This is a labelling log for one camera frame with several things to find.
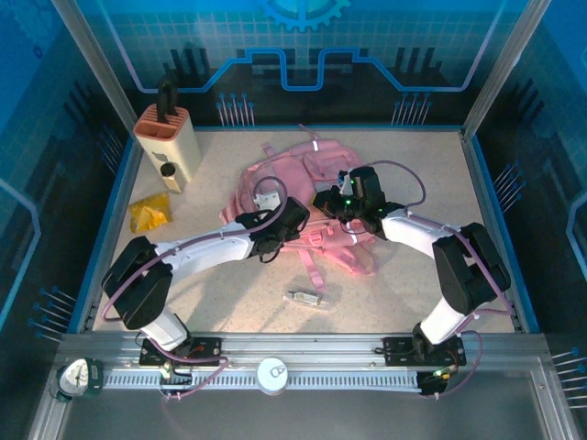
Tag pink school backpack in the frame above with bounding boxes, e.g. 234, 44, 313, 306
218, 123, 382, 294

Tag small clear plastic packet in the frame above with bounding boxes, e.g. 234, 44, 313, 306
282, 281, 344, 313

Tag yellow snack bag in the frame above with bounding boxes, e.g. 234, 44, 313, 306
127, 191, 174, 235

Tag small bottle with black cap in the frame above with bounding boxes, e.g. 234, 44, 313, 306
159, 160, 188, 194

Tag beige knife block, orange top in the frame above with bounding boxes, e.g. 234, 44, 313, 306
132, 103, 203, 193

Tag white round cap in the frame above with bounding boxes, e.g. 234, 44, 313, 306
255, 356, 290, 395

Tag grey metal panel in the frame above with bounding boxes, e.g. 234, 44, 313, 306
27, 366, 579, 440

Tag green alarm clock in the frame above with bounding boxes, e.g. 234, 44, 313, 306
49, 357, 105, 404

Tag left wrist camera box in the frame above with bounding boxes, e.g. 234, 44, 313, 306
254, 190, 311, 230

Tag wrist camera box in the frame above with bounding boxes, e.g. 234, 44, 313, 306
337, 165, 386, 207
254, 190, 311, 230

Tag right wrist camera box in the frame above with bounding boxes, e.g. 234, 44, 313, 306
337, 165, 386, 207

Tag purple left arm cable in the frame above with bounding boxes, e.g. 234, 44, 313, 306
100, 176, 289, 402

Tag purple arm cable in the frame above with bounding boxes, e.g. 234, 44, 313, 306
100, 176, 289, 402
364, 159, 517, 401

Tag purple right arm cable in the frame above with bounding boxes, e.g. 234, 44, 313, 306
364, 159, 517, 401

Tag aluminium mounting rail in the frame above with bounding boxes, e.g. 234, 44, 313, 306
59, 333, 549, 368

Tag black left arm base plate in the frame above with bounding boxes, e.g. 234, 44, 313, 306
138, 336, 225, 368

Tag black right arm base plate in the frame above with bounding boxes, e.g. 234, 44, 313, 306
382, 336, 468, 368

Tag slotted white cable duct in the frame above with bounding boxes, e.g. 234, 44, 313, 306
101, 368, 424, 394

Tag black scissors handles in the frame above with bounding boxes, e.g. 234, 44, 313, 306
157, 80, 180, 126

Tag aluminium frame post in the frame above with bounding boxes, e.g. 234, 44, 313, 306
49, 0, 141, 138
460, 0, 554, 138

